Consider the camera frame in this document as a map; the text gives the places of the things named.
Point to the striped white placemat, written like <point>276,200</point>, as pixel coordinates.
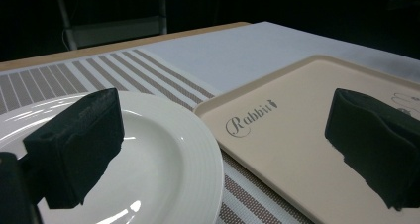
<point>231,58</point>

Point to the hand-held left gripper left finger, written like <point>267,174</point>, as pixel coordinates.
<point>72,144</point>

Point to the white ceramic plate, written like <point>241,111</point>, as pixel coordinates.
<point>171,164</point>

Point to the metal stand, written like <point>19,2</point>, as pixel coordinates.
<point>112,29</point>

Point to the beige plastic tray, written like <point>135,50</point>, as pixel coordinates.
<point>284,144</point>

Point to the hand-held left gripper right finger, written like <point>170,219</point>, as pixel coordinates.
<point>373,144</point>

